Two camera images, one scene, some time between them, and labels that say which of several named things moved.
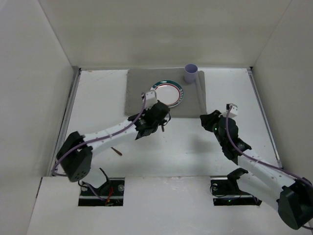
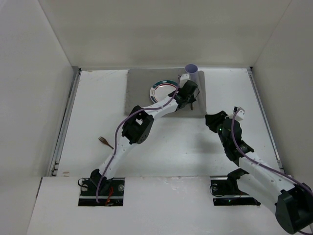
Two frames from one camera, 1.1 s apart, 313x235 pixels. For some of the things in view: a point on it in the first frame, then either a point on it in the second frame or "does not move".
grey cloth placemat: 193,104 does not move
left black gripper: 159,110 → 190,87
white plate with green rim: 168,92 does not move
